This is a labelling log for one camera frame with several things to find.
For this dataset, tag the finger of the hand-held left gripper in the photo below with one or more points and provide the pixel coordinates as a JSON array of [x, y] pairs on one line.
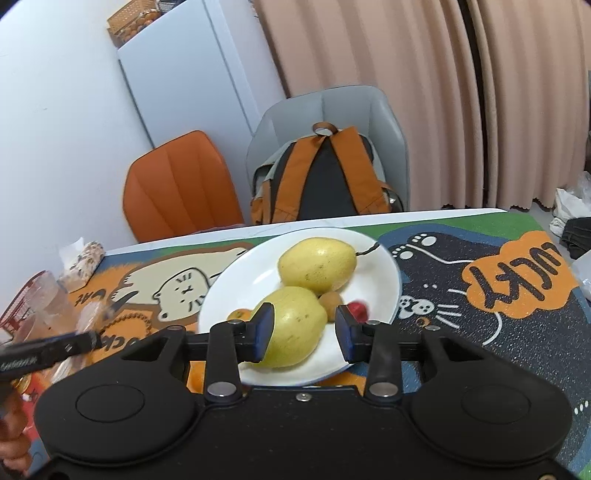
[[71, 346]]

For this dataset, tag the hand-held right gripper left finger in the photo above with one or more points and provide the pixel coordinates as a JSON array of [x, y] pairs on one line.
[[263, 332]]

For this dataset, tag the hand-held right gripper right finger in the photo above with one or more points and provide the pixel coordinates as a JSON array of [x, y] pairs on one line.
[[346, 334]]

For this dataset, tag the red cherry tomato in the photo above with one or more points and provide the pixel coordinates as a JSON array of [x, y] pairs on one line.
[[359, 310]]

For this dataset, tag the small orange tangerine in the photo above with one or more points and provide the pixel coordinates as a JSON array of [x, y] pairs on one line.
[[240, 316]]

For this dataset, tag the small brown kiwi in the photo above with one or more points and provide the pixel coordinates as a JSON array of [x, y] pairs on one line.
[[332, 307]]

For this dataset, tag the yellow-green pear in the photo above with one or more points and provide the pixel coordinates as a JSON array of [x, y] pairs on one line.
[[318, 265], [298, 327]]

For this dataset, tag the white ceramic plate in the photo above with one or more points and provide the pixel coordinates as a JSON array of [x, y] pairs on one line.
[[249, 281]]

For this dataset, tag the person's left hand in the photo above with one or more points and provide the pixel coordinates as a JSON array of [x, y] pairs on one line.
[[14, 438]]

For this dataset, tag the clear ribbed glass cup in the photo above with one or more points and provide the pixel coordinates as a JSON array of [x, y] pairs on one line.
[[87, 318], [51, 295]]

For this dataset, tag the red plastic basket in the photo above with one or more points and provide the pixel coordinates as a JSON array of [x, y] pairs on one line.
[[14, 304]]

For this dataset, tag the printed tissue pack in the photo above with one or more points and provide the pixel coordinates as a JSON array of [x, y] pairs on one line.
[[83, 263]]

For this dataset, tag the orange and black backpack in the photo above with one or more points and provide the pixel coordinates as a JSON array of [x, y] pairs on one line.
[[323, 184]]

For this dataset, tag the colourful cartoon cat mat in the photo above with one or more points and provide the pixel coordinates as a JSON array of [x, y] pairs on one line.
[[508, 346]]

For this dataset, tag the orange leather chair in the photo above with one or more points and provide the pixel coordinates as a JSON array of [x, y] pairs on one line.
[[180, 189]]

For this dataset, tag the grey leather chair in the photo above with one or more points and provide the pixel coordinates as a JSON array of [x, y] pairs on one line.
[[323, 108]]

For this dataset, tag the pink curtain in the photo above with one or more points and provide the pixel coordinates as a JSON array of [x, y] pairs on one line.
[[369, 92], [535, 92]]

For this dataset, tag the white plastic bag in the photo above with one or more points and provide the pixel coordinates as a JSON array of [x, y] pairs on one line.
[[584, 277], [570, 205]]

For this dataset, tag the pile of black clothes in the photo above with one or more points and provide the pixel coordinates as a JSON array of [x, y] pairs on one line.
[[577, 237]]

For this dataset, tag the white refrigerator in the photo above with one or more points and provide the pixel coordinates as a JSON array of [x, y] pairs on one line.
[[194, 74]]

